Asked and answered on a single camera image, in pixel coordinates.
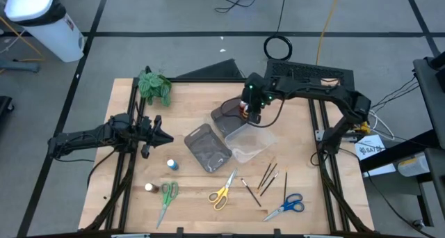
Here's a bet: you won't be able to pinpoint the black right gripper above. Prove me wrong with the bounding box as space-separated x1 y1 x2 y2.
241 72 274 125

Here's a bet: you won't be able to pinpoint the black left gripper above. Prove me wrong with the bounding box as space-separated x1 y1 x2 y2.
138 115 174 159

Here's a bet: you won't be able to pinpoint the green handled scissors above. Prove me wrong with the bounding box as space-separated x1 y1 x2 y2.
155 181 179 230

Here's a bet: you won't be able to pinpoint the black paintbrush silver ferrule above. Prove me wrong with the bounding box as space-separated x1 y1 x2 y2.
241 177 262 207

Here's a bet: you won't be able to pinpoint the yellow handled scissors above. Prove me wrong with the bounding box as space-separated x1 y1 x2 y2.
207 167 239 211

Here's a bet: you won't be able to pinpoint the blue handled scissors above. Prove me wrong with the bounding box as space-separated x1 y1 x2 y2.
263 193 305 222

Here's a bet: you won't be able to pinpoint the clear plastic bin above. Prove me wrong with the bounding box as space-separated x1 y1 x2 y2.
225 123 278 164

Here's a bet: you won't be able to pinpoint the smoke grey plastic bin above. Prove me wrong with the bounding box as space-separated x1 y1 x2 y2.
184 123 233 173
210 97 252 138

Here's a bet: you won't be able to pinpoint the green potted plant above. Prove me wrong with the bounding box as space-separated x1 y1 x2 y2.
138 70 172 108

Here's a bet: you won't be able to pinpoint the black angled floor panel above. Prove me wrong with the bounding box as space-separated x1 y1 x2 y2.
177 58 244 79

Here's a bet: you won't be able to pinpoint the black perforated panel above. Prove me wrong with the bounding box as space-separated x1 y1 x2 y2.
264 59 355 89

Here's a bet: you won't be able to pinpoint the white printed paper sheet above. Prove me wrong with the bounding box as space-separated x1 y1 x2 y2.
354 134 387 161

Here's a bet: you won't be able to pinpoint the white trash can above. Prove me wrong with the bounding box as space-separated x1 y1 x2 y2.
3 0 86 63

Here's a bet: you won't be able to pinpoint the grey metal floor foot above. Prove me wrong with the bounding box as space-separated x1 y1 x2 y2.
0 58 41 74

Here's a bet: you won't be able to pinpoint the black side table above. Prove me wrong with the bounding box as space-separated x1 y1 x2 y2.
359 51 445 228

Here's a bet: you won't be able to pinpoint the black aluminium table frame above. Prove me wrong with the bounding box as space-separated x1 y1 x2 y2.
81 77 375 234

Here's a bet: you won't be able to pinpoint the coiled black cable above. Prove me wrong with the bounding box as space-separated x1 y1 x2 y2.
263 35 293 61

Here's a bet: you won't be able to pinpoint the black hanging cable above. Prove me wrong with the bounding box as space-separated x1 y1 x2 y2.
276 0 289 37

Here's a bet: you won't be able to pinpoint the yellow cable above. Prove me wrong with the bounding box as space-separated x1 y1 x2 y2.
315 0 343 65
0 17 45 63

